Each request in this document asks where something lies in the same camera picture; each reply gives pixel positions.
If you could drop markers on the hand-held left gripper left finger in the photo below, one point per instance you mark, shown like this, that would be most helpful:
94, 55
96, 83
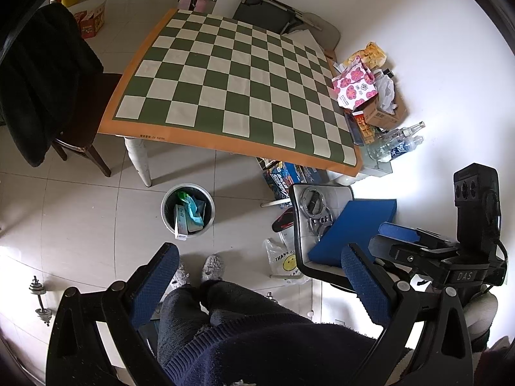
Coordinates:
155, 285

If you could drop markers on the pink floral tissue pack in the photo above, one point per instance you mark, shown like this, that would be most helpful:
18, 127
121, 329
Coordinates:
354, 82

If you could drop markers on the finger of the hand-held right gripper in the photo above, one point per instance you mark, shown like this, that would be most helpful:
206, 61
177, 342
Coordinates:
410, 255
396, 231

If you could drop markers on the red and black slipper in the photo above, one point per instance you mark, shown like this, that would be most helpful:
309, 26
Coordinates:
281, 223

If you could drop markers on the navy knit sweater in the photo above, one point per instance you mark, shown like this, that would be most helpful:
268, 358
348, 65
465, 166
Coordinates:
273, 354

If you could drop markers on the brown cardboard box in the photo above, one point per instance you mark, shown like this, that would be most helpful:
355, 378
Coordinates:
382, 118

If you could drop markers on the white round trash bin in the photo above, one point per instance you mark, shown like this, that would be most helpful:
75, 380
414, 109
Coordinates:
166, 217

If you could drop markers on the green checkered chess mat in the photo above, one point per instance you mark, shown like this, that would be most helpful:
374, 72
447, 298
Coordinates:
225, 84

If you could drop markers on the grey fluffy slipper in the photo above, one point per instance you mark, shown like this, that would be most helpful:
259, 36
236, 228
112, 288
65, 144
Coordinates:
181, 275
213, 267

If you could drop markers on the green packet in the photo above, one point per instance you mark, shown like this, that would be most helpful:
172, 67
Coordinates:
184, 196

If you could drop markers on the white plastic bag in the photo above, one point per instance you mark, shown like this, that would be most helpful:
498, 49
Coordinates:
386, 90

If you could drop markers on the folded grey table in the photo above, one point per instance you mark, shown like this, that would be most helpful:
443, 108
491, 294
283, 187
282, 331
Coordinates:
261, 12

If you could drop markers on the black printed box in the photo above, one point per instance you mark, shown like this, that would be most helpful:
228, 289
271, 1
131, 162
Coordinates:
267, 163

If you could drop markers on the person's dark trousers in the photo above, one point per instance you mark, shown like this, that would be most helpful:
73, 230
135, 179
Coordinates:
189, 321

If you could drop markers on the person's right forearm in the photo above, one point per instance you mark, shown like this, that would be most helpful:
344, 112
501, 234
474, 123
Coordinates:
483, 309

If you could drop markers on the red printed cardboard box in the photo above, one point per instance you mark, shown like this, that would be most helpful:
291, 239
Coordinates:
92, 20

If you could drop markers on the blue toy box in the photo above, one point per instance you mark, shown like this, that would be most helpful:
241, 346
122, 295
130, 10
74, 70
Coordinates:
289, 179

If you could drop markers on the teal packet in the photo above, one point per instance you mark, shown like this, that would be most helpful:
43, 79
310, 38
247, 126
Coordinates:
198, 215

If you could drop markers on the orange cracker box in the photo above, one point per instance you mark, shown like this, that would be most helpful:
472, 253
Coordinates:
362, 128

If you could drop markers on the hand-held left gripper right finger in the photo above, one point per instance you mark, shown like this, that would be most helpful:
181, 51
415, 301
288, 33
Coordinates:
364, 289

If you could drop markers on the clear plastic bottle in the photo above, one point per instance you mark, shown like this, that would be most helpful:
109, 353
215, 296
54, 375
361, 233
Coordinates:
402, 132

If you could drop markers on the dark wooden chair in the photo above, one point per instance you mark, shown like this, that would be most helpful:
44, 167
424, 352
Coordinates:
80, 144

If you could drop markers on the blue label plastic bottle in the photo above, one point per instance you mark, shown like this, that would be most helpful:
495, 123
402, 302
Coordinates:
402, 148

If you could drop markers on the white stick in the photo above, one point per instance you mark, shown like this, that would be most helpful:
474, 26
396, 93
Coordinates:
275, 203

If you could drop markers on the round metal flange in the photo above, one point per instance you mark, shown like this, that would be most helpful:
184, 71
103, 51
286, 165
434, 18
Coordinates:
310, 190

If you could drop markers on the smiley plastic bag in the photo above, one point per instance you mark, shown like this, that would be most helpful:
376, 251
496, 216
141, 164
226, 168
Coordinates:
281, 261

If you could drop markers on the white power socket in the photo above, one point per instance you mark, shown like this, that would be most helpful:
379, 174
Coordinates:
340, 322

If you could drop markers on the clear plastic container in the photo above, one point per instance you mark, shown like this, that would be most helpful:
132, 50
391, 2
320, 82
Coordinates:
378, 161

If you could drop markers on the black jacket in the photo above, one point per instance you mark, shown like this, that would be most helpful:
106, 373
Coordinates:
40, 80

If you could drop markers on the yellow snack bag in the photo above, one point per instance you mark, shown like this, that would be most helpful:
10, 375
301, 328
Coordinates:
368, 54

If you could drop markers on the beige folding chair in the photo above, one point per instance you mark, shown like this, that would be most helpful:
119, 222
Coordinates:
324, 30

